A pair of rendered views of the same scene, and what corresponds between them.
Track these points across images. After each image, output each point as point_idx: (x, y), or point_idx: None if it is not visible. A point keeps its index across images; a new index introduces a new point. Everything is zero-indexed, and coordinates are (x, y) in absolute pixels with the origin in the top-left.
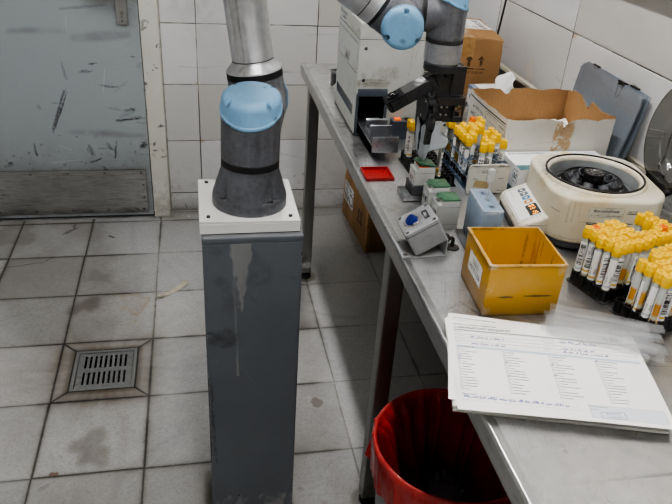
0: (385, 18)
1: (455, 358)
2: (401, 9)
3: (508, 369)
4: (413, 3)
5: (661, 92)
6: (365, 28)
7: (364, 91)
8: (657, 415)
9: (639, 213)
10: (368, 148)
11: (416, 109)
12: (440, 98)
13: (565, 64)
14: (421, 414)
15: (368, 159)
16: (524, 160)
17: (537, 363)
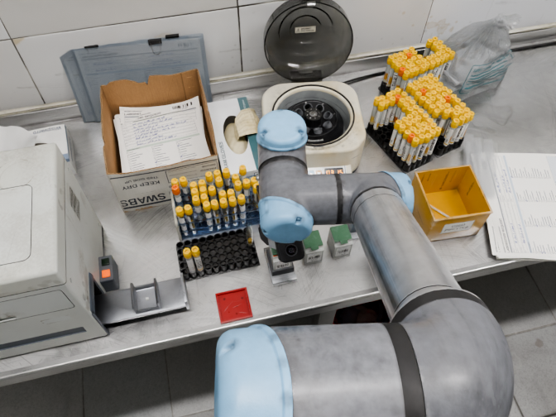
0: (409, 209)
1: (546, 255)
2: (412, 188)
3: (544, 225)
4: (354, 174)
5: (208, 23)
6: (59, 270)
7: (92, 303)
8: (550, 160)
9: (381, 104)
10: (153, 315)
11: (261, 233)
12: None
13: (26, 70)
14: (336, 319)
15: (189, 315)
16: (242, 160)
17: (529, 208)
